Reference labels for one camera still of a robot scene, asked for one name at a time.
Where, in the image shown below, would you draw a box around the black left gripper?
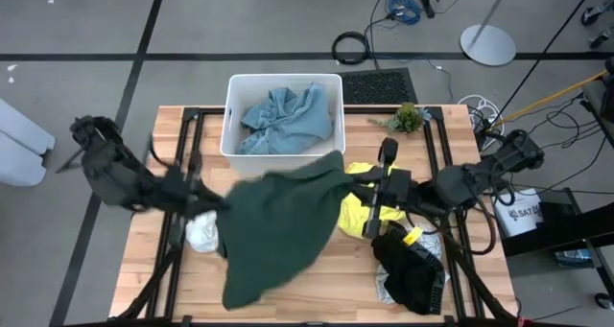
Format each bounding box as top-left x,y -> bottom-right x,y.
162,166 -> 231,219

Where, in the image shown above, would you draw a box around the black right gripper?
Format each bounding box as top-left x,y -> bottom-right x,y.
346,137 -> 415,240

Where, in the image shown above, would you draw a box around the yellow shirt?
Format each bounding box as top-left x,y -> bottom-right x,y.
338,161 -> 409,241

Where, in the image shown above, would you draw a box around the plain white cloth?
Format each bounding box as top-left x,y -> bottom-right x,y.
185,210 -> 222,254

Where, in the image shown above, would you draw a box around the dark green garment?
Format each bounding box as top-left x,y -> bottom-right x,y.
215,150 -> 356,312

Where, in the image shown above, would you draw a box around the light blue denim jeans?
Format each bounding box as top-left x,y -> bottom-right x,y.
237,82 -> 335,155

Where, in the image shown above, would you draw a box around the black garment with ribbed trim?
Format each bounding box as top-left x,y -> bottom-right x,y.
371,221 -> 447,316

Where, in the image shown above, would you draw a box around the white plastic laundry basket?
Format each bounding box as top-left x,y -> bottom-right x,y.
220,73 -> 346,175

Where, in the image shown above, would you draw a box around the small potted succulent plant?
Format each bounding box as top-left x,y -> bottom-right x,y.
368,101 -> 432,135

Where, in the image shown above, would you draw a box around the white leaf-patterned garment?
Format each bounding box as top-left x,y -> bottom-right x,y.
375,221 -> 450,304

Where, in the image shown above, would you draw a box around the black rubber floor mat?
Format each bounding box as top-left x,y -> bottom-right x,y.
338,67 -> 418,105

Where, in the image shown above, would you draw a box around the white printed box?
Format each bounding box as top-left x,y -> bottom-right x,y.
493,188 -> 546,238

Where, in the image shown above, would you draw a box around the round grey stand base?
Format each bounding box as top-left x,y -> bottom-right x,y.
460,23 -> 517,67

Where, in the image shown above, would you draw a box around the light grey padded seat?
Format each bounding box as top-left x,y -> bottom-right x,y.
0,99 -> 56,188

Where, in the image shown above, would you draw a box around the black cart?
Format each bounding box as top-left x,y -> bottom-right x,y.
498,187 -> 614,312

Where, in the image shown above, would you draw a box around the grey stand pole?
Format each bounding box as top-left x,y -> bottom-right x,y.
472,0 -> 514,48

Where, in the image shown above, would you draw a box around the thin black pole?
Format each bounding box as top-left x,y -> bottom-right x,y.
493,0 -> 600,122

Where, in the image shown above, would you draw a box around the black caster wheel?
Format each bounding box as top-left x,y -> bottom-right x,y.
580,5 -> 605,28
589,27 -> 614,50

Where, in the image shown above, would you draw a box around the yellow cable tag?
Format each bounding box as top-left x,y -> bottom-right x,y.
401,225 -> 423,246

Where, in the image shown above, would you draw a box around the coiled white cable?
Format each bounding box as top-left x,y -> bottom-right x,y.
457,94 -> 505,127

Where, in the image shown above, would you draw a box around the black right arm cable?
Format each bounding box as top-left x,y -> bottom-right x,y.
472,192 -> 498,256

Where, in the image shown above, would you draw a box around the coiled black cable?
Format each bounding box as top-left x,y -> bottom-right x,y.
331,31 -> 371,65

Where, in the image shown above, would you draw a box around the coiled blue cable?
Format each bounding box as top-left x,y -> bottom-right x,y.
385,0 -> 422,25

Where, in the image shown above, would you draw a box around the yellow strap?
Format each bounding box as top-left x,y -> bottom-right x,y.
498,71 -> 606,122

